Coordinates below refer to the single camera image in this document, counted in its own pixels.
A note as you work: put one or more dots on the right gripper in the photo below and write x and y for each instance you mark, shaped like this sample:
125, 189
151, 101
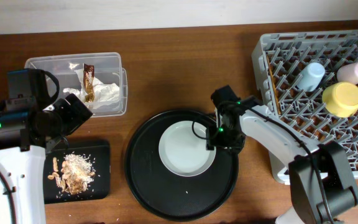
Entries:
212, 140

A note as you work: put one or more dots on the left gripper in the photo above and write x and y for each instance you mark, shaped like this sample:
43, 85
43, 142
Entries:
76, 119

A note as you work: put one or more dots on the white napkin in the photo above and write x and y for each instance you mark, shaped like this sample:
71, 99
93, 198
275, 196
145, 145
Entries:
103, 93
78, 93

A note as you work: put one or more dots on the grey plate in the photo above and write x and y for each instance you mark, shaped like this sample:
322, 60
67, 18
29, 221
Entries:
182, 149

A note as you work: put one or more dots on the food leftovers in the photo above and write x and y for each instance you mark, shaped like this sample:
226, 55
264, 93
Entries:
73, 174

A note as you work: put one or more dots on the wooden chopstick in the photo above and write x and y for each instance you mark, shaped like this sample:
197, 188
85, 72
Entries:
273, 86

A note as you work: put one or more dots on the brown snack wrapper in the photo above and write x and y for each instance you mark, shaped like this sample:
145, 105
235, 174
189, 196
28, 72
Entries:
88, 77

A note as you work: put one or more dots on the blue cup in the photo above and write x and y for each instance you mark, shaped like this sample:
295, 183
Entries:
311, 76

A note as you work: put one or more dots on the yellow bowl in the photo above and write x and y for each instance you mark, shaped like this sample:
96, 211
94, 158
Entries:
341, 99

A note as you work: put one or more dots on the pink cup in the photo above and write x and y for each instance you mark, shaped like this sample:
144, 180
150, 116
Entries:
348, 73

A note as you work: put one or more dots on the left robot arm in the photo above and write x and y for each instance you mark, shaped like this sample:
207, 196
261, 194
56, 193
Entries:
32, 123

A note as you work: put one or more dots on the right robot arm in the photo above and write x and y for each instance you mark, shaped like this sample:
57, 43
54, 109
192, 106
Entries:
322, 185

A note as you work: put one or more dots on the clear plastic waste bin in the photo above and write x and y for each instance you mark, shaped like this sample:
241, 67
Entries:
107, 69

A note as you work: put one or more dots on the grey dishwasher rack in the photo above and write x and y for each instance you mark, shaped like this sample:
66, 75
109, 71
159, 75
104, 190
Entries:
289, 54

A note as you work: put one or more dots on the black rectangular tray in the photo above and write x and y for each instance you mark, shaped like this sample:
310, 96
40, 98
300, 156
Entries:
97, 149

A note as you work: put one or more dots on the round black serving tray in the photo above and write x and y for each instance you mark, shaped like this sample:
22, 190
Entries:
166, 194

